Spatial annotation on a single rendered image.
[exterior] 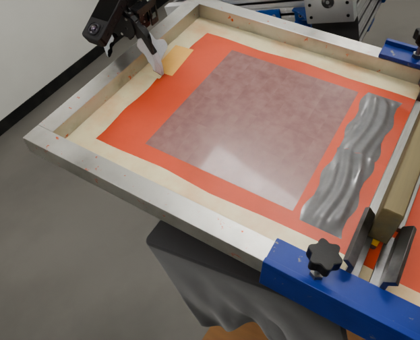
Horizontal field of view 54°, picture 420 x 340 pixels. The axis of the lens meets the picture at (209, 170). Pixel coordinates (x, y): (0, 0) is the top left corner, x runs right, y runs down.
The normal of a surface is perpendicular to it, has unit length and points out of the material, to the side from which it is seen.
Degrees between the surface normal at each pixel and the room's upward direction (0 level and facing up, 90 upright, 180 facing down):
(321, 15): 90
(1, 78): 90
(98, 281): 0
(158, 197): 18
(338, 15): 90
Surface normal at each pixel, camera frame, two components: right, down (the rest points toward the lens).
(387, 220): -0.52, 0.67
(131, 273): -0.29, -0.72
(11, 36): 0.81, 0.17
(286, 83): -0.02, -0.63
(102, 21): -0.26, -0.22
